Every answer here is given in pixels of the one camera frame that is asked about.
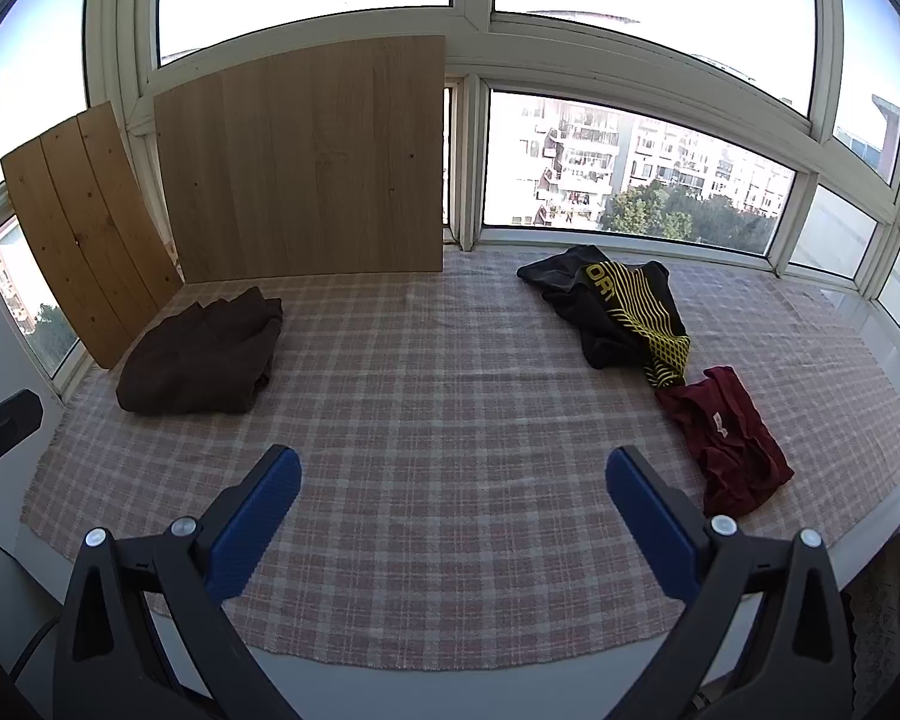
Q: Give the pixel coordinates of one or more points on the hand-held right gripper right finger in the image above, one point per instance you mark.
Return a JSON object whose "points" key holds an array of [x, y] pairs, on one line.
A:
{"points": [[652, 521]]}

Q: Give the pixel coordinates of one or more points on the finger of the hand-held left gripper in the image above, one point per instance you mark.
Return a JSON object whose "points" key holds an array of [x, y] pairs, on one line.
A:
{"points": [[4, 420]]}

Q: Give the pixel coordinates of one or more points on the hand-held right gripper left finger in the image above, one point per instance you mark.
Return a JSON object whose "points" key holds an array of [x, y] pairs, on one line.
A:
{"points": [[259, 521]]}

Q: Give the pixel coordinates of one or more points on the dark red garment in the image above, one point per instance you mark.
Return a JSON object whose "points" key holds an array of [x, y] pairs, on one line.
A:
{"points": [[724, 439]]}

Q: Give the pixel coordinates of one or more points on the black and yellow patterned garment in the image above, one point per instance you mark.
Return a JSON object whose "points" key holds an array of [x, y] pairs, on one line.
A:
{"points": [[615, 307]]}

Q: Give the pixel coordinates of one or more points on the folded brown garment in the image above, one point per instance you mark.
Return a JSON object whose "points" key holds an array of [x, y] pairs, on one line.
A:
{"points": [[202, 356]]}

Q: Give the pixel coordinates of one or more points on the small pine wooden board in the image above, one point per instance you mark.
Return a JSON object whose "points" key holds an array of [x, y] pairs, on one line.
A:
{"points": [[90, 232]]}

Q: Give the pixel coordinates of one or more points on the pink plaid blanket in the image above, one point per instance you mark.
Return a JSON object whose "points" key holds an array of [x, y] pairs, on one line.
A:
{"points": [[450, 420]]}

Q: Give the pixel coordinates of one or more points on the large light wooden board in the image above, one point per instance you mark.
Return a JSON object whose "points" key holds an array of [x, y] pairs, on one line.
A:
{"points": [[300, 165]]}

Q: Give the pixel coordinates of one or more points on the white window frame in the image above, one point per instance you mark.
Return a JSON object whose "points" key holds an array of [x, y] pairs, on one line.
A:
{"points": [[472, 60]]}

